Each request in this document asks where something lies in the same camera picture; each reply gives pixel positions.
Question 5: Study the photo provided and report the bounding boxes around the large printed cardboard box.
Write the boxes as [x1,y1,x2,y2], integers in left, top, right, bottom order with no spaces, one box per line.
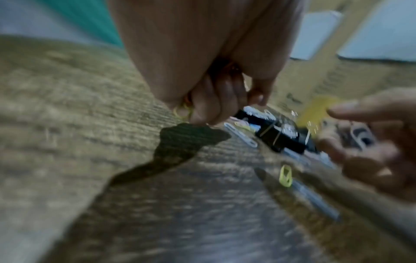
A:
[269,0,416,124]

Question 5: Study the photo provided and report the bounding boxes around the person's left hand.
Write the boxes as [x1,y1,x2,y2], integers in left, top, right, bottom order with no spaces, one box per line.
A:
[109,0,306,127]

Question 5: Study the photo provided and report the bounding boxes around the green cloth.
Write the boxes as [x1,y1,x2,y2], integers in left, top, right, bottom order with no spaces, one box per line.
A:
[42,0,126,51]

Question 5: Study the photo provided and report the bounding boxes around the pile of coloured paper clips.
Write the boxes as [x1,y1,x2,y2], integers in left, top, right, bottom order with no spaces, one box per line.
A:
[224,105,342,222]

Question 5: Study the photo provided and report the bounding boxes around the person's right hand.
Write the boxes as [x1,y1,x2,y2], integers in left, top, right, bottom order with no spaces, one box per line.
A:
[317,88,416,204]

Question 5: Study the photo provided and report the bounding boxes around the group of black binder clips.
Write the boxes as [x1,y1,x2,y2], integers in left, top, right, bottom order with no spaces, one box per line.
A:
[234,109,322,155]

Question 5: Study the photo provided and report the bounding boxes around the yellow divided bin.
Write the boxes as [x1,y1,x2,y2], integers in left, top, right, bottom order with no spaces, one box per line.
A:
[297,96,345,129]

